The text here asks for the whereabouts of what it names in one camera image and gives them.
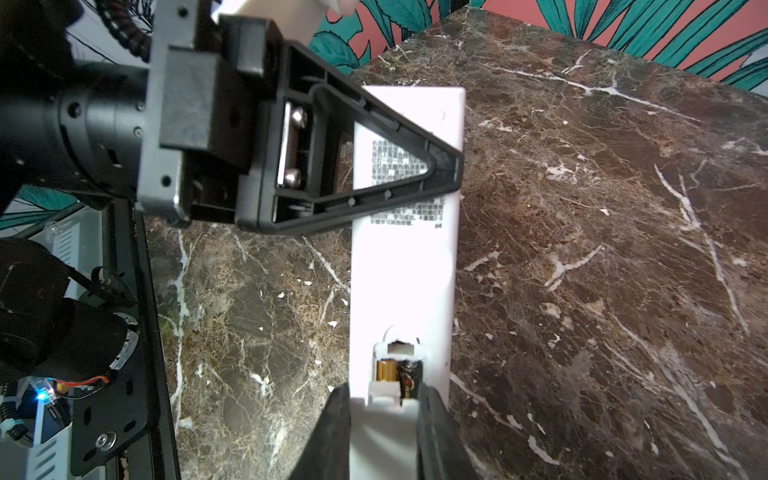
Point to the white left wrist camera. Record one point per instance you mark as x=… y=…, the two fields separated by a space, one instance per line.
x=296 y=19

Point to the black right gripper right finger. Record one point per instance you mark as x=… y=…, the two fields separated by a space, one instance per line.
x=441 y=453

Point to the white battery cover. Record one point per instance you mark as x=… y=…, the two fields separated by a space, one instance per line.
x=383 y=437

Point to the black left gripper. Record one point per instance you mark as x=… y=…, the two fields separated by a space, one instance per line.
x=213 y=113

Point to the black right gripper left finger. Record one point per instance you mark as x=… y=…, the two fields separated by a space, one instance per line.
x=326 y=453

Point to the white ventilated strip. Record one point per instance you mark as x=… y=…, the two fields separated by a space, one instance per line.
x=72 y=239

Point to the gold AA battery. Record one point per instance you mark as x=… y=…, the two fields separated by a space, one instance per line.
x=387 y=370
x=410 y=375

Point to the white remote control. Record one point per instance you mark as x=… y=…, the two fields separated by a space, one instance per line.
x=403 y=261

